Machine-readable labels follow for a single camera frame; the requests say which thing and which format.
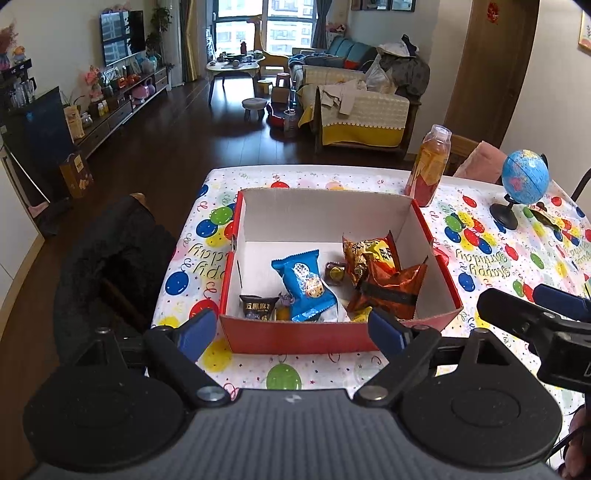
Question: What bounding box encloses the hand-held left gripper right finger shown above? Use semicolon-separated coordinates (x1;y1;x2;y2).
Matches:
353;308;522;408

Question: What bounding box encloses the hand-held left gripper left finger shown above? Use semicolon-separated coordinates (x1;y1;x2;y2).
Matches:
60;308;229;409

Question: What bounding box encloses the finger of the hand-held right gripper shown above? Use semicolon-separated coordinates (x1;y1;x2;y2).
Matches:
533;284;591;321
477;288;561;344

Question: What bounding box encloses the orange black snack packet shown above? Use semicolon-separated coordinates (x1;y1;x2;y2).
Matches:
346;256;428;320

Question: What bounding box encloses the white snack packet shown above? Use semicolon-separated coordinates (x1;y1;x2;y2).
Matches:
318;300;352;322

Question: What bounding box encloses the brown foil-wrapped chocolate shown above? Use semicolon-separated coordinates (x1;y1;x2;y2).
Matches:
324;261;347;287

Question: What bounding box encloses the red gold snack bag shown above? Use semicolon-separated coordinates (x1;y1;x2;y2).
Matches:
342;231;402;287

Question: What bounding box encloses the red cardboard box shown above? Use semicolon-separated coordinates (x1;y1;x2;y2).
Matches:
218;187;464;355

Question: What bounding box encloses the blue snack packet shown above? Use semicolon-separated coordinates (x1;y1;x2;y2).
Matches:
271;250;337;322

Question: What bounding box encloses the person's right hand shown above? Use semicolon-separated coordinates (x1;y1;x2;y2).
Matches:
561;406;591;480

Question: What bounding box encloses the balloon print tablecloth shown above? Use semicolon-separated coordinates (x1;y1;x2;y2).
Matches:
148;166;591;462

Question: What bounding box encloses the chair with black jacket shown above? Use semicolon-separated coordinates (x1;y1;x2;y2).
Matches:
52;193;179;367

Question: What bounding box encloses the blue desk globe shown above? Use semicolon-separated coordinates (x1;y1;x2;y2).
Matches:
489;148;551;230

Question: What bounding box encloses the pink cloth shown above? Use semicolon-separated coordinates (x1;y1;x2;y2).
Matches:
453;141;509;185

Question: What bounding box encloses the orange juice bottle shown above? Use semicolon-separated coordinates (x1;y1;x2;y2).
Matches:
405;124;452;207

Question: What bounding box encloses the wooden dining chair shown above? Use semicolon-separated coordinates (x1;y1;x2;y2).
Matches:
445;134;481;178

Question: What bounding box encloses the brown paper bag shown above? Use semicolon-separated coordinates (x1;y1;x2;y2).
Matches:
59;154;94;199

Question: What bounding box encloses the sofa with yellow cover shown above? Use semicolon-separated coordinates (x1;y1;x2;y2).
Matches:
288;37;423;155

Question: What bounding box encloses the white cabinet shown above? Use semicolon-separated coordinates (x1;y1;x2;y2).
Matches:
0;154;47;301

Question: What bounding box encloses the television cabinet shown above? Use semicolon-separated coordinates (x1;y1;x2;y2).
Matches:
69;65;169;153

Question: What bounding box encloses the grey round stool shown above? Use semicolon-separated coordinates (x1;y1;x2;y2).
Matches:
242;98;269;121

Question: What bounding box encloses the beige garment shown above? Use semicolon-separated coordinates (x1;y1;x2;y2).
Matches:
321;78;368;116

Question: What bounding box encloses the yellow paper bag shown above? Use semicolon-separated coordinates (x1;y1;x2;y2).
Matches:
63;105;86;141

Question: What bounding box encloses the white plastic bag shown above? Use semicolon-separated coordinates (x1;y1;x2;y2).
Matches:
366;55;398;95

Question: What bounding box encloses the pile of clothes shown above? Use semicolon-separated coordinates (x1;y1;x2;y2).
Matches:
376;34;431;97

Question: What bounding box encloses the coffee table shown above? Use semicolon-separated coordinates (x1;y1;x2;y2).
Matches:
205;53;266;104

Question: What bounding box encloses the pink flower arrangement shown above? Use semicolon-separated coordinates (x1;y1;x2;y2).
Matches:
83;67;105;100

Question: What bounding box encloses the grey curtain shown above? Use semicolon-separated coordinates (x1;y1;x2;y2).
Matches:
314;0;333;49
180;0;218;84

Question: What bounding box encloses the white floor air conditioner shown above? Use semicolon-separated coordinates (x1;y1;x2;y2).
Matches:
164;0;183;88

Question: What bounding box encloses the flat screen television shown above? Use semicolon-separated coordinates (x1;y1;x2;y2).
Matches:
100;9;146;68

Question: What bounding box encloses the green potted plant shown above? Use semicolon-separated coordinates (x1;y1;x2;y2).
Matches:
148;4;174;65

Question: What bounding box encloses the window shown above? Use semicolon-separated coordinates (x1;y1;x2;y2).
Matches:
215;0;319;56

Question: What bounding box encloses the dried flower vase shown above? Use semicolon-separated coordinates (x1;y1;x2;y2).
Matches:
0;25;20;71

